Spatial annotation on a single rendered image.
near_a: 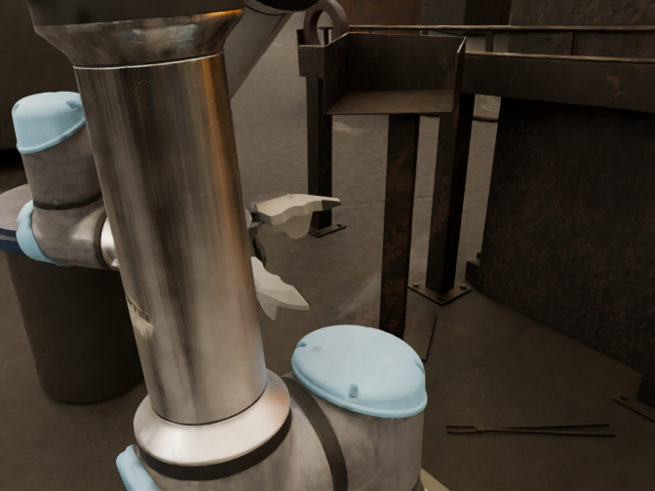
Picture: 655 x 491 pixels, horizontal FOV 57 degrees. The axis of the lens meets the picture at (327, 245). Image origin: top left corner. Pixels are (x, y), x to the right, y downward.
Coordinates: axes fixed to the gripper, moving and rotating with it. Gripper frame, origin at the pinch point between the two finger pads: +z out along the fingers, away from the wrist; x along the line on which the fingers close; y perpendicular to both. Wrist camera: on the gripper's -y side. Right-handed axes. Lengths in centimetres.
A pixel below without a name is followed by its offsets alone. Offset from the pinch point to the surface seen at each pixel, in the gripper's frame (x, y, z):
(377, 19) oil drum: -306, 123, -46
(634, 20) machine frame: -84, 15, 43
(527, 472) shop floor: -13, 72, 30
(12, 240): -21, 30, -67
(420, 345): -47, 82, 7
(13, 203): -33, 32, -75
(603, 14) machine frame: -88, 16, 38
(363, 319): -54, 85, -9
